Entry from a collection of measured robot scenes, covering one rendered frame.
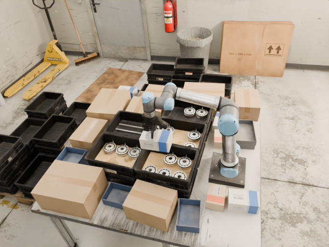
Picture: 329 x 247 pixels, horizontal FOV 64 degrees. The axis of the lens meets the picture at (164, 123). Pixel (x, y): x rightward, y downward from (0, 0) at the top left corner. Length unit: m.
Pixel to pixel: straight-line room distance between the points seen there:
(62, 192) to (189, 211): 0.86
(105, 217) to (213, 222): 0.73
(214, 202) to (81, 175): 0.94
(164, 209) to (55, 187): 0.77
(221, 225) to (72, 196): 0.99
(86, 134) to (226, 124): 1.27
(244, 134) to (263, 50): 2.45
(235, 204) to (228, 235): 0.20
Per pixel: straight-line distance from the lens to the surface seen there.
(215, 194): 1.90
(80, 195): 1.87
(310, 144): 3.58
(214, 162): 2.10
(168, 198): 1.77
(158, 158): 2.04
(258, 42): 4.57
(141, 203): 1.78
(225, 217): 1.90
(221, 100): 1.63
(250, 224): 1.90
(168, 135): 1.76
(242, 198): 1.89
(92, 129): 2.37
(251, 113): 2.53
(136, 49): 5.18
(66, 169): 2.06
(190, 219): 1.87
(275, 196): 2.95
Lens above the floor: 2.34
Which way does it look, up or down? 41 degrees down
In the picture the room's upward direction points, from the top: 5 degrees counter-clockwise
